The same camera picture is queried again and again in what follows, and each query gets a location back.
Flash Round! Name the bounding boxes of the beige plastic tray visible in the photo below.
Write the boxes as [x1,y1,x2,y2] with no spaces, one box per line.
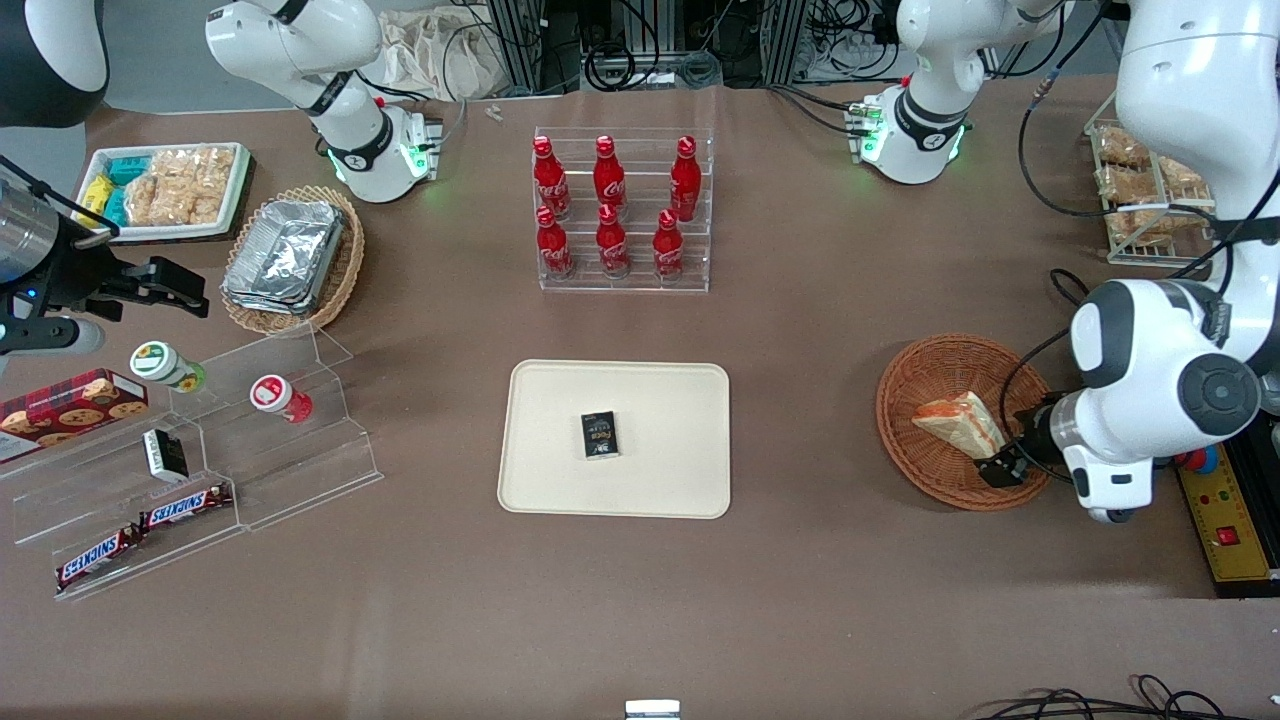
[497,359,732,520]

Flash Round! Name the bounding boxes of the red cookie box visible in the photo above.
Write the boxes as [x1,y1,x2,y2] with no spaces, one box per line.
[0,369,150,464]

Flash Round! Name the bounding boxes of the clear rice cracker bag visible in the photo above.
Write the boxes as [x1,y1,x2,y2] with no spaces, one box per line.
[150,146,237,227]
[122,172,167,228]

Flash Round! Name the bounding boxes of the white wire rack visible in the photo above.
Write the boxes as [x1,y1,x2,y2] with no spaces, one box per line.
[1084,118,1219,267]

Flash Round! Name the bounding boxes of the black floor cables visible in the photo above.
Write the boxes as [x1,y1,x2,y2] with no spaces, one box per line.
[960,674,1280,720]

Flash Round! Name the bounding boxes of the aluminium frame post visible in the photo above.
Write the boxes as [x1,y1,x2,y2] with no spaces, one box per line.
[486,0,547,93]
[764,0,812,83]

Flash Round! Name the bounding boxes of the stacked aluminium foil trays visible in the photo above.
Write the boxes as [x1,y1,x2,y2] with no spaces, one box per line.
[221,198,347,317]

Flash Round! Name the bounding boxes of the small black white box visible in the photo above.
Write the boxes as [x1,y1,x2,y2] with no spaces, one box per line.
[142,427,190,484]

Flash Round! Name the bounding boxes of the brown snack bag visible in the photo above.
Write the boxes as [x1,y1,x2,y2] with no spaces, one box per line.
[1160,154,1209,199]
[1095,165,1163,207]
[1105,205,1203,247]
[1094,124,1153,167]

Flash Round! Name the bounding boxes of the white rectangular snack tray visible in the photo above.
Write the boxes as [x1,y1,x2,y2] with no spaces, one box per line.
[75,142,253,243]

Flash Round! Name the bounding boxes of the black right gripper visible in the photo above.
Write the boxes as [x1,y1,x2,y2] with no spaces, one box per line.
[18,213,211,323]

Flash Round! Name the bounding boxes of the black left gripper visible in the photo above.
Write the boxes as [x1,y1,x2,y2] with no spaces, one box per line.
[977,394,1067,490]

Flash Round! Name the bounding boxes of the coiled black cable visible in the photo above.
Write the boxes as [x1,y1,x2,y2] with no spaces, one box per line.
[584,42,653,93]

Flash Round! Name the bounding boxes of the red cola bottle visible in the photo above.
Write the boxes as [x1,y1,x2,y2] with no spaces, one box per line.
[532,136,572,222]
[652,208,687,283]
[595,204,632,279]
[593,135,629,217]
[535,206,576,281]
[669,135,704,224]

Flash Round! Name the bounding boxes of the Snickers chocolate bar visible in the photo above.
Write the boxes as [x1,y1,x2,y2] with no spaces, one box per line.
[55,524,144,590]
[140,483,234,532]

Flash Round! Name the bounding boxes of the beige cloth bag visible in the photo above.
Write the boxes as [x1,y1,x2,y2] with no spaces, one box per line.
[377,7,503,102]

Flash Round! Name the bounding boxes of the clear acrylic bottle rack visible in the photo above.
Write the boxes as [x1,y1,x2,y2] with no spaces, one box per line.
[532,126,714,294]

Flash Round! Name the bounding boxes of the brown round wicker basket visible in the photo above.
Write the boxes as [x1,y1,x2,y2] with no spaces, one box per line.
[875,332,1067,512]

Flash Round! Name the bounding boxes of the light oval wicker basket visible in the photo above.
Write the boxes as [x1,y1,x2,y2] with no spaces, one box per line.
[220,184,367,337]

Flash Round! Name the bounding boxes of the green capped drink bottle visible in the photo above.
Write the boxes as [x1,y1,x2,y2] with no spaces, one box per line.
[129,340,209,394]

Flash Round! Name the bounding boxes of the triangle sandwich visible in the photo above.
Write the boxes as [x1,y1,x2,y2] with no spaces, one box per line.
[911,391,1008,462]

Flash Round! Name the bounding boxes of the clear acrylic stepped shelf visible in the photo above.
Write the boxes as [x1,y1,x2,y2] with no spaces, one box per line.
[0,324,385,603]

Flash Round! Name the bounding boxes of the yellow emergency stop box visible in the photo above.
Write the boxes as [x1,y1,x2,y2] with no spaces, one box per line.
[1173,440,1280,599]

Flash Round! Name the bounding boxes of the red capped drink bottle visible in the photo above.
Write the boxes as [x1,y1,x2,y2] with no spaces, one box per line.
[249,374,314,425]

